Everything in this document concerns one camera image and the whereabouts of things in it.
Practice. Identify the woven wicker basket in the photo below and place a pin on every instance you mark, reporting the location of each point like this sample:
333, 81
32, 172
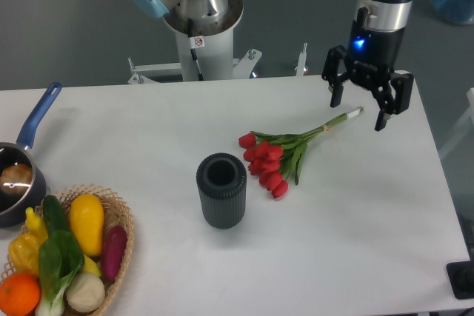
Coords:
116, 212

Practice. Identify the yellow lemon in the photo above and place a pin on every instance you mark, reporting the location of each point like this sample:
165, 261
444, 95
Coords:
91, 266

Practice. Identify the purple eggplant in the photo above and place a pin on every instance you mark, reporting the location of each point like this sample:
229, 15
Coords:
112, 252

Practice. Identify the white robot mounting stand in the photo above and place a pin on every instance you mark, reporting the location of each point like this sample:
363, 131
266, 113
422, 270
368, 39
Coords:
201, 58

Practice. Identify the dark grey ribbed vase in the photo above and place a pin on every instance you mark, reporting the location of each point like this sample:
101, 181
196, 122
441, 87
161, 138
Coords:
222, 181

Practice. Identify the green cucumber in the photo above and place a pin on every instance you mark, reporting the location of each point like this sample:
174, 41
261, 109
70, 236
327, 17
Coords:
53, 215

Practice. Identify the black device at table edge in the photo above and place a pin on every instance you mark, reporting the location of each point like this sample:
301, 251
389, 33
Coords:
460, 275

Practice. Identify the red tulip bouquet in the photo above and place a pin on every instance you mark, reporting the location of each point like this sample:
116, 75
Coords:
275, 158

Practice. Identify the blue handled saucepan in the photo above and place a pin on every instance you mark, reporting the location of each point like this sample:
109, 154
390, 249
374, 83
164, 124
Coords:
13, 206

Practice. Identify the yellow squash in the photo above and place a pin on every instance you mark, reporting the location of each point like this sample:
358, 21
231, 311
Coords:
86, 223

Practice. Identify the brown bread in pan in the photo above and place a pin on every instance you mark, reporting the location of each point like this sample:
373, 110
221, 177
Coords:
16, 179

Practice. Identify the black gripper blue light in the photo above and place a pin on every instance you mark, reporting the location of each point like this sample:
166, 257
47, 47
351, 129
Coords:
369, 61

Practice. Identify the beige garlic bulb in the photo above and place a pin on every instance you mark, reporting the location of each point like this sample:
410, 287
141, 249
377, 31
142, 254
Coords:
86, 292

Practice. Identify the green bok choy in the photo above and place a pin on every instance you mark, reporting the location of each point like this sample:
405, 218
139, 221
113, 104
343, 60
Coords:
60, 259

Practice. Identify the yellow bell pepper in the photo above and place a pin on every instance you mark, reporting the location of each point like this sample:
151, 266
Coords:
24, 253

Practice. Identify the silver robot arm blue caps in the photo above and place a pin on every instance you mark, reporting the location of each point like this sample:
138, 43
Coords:
210, 17

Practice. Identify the orange fruit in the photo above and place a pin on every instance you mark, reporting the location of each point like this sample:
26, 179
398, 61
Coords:
20, 294

